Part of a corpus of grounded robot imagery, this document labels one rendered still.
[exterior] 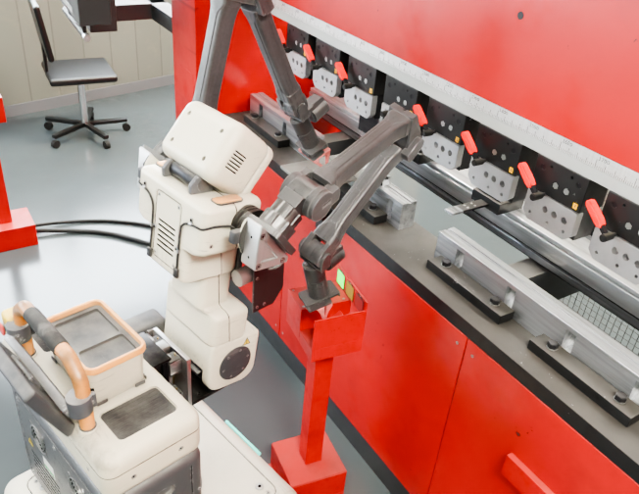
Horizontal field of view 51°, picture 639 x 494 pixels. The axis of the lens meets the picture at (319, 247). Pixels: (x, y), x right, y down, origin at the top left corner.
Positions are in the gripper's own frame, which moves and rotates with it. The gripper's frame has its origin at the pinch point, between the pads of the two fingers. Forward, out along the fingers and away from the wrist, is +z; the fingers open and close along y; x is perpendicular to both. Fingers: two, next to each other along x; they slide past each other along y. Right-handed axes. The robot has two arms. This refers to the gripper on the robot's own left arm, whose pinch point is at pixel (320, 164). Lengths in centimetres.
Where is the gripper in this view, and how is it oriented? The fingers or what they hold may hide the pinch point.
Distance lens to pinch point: 216.1
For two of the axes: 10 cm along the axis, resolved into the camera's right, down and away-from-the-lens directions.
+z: 3.5, 6.3, 6.9
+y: -5.3, -4.8, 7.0
